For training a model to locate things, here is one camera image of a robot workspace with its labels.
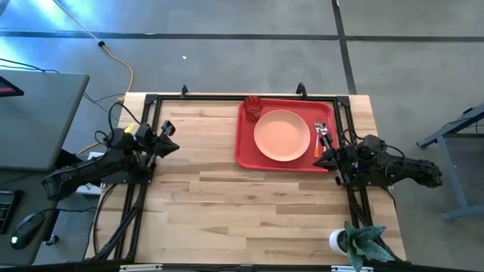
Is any white metal bracket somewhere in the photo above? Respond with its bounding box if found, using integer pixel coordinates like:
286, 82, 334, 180
330, 264, 375, 272
119, 263, 163, 272

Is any dark device with red stripe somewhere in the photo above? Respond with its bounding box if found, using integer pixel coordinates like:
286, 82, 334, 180
0, 75, 25, 98

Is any red plastic tray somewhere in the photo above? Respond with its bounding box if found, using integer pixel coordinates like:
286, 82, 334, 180
234, 97, 339, 175

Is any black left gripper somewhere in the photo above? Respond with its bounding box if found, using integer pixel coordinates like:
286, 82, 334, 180
135, 122, 181, 159

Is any black computer mouse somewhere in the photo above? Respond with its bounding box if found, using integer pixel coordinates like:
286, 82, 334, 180
10, 212, 45, 250

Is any white plant pot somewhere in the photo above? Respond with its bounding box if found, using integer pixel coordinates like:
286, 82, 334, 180
327, 227, 351, 258

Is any black floor cable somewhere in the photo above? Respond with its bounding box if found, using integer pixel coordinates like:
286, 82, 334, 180
0, 57, 60, 73

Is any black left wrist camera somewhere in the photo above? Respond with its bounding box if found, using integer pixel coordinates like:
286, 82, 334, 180
160, 119, 177, 137

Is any black floor tape strip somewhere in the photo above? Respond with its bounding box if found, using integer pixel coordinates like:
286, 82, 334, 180
0, 30, 484, 42
331, 0, 358, 95

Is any orange round plate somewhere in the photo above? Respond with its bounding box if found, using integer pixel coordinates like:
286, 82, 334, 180
253, 109, 312, 162

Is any blue-grey desk frame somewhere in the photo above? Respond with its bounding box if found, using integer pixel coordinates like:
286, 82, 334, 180
415, 104, 484, 222

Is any yellow extension cable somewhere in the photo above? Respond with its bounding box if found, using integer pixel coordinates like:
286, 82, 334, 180
52, 0, 135, 104

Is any red faceted plastic cup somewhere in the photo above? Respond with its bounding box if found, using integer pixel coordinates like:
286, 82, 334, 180
243, 95, 265, 123

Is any dark grey desk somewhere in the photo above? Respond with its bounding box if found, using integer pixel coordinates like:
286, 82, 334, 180
0, 169, 64, 266

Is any green artificial plant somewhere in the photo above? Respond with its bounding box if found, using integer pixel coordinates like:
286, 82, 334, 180
342, 221, 396, 272

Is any black aluminium table frame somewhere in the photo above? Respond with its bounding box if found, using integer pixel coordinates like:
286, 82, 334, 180
85, 92, 408, 272

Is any black keyboard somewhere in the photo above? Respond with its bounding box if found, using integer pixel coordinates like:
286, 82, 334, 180
0, 190, 23, 235

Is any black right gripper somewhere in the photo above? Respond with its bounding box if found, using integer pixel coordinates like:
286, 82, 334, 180
312, 145, 360, 175

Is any orange-handled metal fork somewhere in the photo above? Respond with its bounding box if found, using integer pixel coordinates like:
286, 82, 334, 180
314, 116, 323, 159

